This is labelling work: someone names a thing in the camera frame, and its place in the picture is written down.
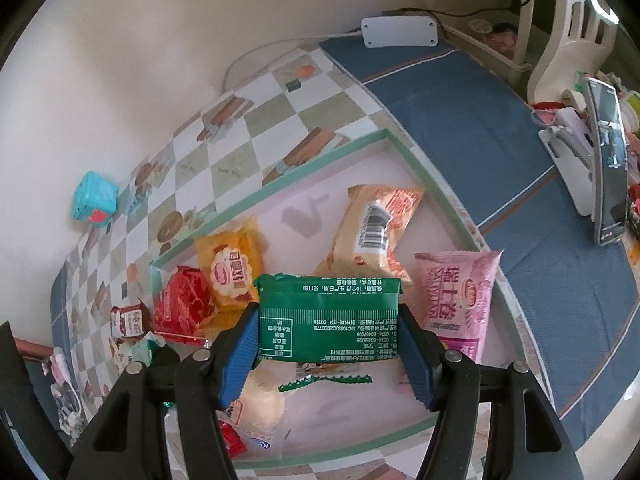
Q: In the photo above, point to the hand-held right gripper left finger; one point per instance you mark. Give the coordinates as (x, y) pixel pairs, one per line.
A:
(237, 360)

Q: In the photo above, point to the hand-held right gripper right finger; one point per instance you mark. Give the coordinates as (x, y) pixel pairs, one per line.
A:
(415, 360)

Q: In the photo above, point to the round white cake clear packet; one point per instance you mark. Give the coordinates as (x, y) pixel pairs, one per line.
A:
(260, 410)

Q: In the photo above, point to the white tray with teal rim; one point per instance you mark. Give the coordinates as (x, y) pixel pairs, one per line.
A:
(350, 410)

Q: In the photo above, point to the pink snack packet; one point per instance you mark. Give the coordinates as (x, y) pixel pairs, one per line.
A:
(460, 300)

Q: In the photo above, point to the green serrated snack packet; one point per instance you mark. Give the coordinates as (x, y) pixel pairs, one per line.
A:
(310, 382)

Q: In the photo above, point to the red snack packet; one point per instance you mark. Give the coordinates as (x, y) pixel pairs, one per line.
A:
(182, 305)

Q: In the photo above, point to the white printed snack packet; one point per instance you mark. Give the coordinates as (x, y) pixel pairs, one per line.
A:
(145, 347)

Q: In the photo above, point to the orange yellow cake packet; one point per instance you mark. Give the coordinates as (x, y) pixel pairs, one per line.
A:
(225, 265)

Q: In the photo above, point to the small dark red packet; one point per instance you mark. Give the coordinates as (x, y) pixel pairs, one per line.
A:
(129, 322)

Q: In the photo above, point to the tan orange snack packet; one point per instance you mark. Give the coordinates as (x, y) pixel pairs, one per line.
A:
(370, 230)

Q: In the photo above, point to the white handheld device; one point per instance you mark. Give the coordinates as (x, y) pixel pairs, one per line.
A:
(59, 365)

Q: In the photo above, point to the teal toy box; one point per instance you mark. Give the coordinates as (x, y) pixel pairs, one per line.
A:
(92, 200)

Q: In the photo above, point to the white phone stand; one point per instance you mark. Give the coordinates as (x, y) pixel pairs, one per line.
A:
(570, 170)

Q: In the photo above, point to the checkered printed tablecloth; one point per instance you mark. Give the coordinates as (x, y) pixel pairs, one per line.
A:
(500, 125)

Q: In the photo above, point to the smartphone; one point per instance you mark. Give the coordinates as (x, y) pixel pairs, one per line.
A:
(607, 160)

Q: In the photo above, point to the red plastic item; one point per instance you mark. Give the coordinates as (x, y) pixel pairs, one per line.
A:
(546, 112)

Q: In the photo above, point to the grey storage tray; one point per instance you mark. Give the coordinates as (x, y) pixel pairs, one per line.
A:
(480, 52)

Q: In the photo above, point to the white power strip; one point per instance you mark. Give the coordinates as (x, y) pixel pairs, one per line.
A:
(400, 32)

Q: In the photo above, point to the yellow green container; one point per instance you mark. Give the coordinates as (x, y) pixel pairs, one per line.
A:
(632, 110)

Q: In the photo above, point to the pink packaging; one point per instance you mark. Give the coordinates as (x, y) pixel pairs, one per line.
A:
(502, 37)

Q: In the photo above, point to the white round lid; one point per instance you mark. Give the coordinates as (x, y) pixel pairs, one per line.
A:
(480, 25)

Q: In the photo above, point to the white plastic chair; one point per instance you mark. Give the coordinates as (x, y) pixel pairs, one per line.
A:
(575, 50)

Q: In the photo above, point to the white furniture leg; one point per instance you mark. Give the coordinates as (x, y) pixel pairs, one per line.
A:
(525, 20)

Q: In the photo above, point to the brown wooden frame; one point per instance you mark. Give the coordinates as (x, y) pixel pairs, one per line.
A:
(35, 350)

